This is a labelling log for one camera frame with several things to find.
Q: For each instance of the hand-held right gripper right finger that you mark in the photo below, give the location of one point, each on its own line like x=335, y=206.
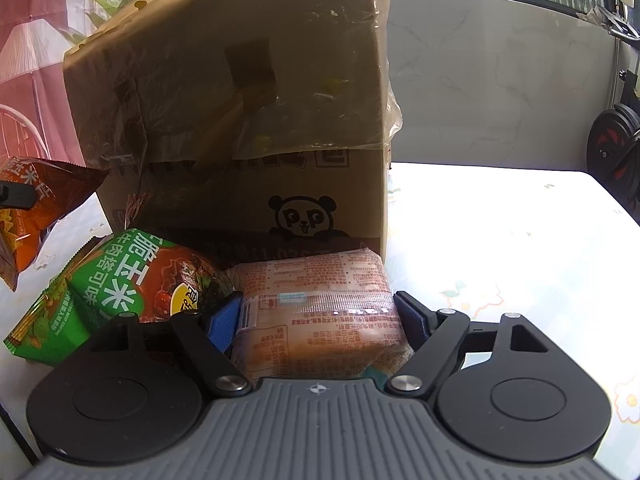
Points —
x=414, y=320

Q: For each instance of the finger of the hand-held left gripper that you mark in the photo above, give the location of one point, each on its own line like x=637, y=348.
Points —
x=17, y=196

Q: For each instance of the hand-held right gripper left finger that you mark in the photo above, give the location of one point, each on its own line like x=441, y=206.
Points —
x=225, y=322

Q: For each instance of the orange snack packet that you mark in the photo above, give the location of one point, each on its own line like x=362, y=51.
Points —
x=55, y=185

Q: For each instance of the pink clear snack packet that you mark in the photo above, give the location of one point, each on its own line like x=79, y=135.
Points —
x=320, y=310

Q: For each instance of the green snack packet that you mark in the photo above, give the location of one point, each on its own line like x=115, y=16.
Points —
x=115, y=290

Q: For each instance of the brown cardboard box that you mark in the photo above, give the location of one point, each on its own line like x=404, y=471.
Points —
x=240, y=190

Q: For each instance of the black exercise bike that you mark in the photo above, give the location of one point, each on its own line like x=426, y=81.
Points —
x=612, y=135

